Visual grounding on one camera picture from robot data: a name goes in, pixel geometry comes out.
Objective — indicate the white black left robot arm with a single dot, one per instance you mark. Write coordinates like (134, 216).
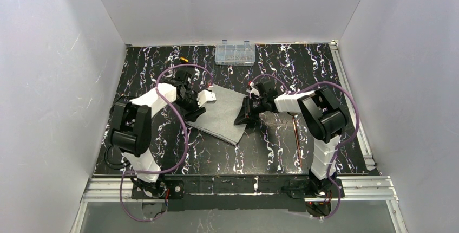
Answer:
(131, 125)

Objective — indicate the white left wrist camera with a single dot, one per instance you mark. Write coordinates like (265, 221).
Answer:
(205, 96)

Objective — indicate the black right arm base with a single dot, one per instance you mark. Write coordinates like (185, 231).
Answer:
(311, 186)

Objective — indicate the clear plastic compartment box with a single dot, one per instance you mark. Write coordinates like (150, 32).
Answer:
(232, 54)

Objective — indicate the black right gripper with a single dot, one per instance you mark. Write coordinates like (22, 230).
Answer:
(251, 105)

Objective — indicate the grey cloth napkin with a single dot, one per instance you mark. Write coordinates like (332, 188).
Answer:
(218, 119)

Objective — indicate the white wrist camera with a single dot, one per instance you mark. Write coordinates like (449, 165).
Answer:
(205, 96)
(253, 93)

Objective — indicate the black copper spoon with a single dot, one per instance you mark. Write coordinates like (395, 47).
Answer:
(295, 127)

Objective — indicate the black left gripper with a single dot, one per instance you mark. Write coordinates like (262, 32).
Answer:
(193, 108)

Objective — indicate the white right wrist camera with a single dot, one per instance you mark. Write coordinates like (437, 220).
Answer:
(253, 93)

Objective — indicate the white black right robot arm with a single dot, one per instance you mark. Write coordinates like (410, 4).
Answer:
(324, 117)

